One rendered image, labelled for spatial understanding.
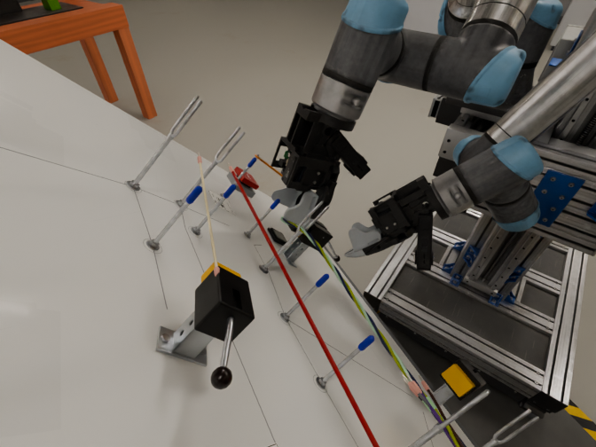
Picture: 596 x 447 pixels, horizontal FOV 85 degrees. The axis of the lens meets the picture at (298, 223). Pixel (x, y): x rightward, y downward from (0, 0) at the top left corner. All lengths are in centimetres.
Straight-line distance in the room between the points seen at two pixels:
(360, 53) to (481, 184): 29
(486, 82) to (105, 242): 48
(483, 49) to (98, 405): 54
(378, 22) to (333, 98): 10
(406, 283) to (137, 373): 154
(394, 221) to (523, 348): 123
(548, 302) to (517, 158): 142
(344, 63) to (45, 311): 40
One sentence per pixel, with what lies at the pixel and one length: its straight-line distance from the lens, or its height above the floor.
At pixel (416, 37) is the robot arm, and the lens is 55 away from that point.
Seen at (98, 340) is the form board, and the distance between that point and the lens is 28.
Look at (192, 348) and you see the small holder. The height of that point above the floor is 130.
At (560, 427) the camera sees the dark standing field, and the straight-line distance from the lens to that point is 194.
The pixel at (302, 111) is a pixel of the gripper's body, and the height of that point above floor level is 135.
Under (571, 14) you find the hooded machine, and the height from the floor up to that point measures 45.
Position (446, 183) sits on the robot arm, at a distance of 61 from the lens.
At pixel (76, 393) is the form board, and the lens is 25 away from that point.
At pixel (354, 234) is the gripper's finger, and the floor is 109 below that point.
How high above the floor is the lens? 156
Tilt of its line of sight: 45 degrees down
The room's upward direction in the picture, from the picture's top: straight up
